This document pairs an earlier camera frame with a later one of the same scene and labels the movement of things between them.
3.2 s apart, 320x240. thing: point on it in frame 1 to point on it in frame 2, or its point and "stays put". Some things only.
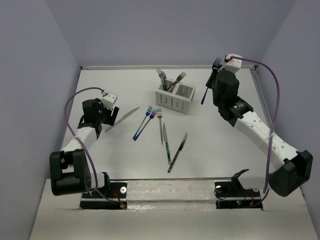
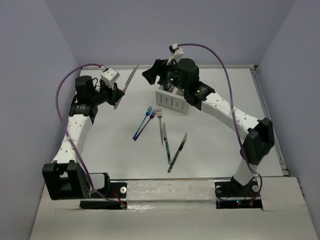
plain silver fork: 159,115 stays put
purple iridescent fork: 151,117 stays put
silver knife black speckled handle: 177,153 stays put
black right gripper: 209,83 to 160,68
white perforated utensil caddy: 178,99 stays put
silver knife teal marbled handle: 165,136 stays put
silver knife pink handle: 118,122 to 127,84
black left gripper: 109,120 to 115,94
